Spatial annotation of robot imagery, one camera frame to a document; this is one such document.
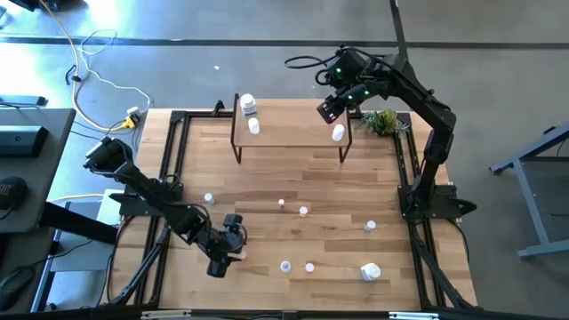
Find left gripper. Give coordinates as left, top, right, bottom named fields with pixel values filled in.
left=206, top=214, right=248, bottom=279

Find large white labelled bottle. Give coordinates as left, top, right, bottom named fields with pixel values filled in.
left=239, top=92, right=258, bottom=117
left=360, top=262, right=382, bottom=283

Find wooden shelf black metal legs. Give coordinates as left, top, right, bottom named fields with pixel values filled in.
left=229, top=92, right=355, bottom=164

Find small green potted plant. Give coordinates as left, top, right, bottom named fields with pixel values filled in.
left=358, top=108, right=411, bottom=138

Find white box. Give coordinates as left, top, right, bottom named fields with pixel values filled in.
left=96, top=188, right=126, bottom=226

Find black desk foot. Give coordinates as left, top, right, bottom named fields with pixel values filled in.
left=38, top=202, right=120, bottom=245

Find grey desk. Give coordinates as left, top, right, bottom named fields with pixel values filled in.
left=0, top=108, right=76, bottom=235

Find black computer mouse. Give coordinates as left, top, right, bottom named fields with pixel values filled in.
left=0, top=266, right=36, bottom=312

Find black rectangular device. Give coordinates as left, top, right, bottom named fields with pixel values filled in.
left=0, top=124, right=50, bottom=158

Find black flat panel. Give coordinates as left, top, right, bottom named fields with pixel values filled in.
left=0, top=93, right=48, bottom=108

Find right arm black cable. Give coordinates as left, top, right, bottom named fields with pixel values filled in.
left=283, top=44, right=357, bottom=71

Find silver bracket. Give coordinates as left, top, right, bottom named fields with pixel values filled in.
left=140, top=309, right=192, bottom=320
left=389, top=311, right=440, bottom=320

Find yellow cable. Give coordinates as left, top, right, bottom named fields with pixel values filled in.
left=47, top=193, right=106, bottom=204
left=37, top=0, right=134, bottom=133

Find grey metal table frame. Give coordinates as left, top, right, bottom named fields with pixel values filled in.
left=488, top=120, right=569, bottom=259

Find white cable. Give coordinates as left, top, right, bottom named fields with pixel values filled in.
left=81, top=27, right=153, bottom=115

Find short black floor cable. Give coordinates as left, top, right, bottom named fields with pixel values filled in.
left=65, top=64, right=90, bottom=86

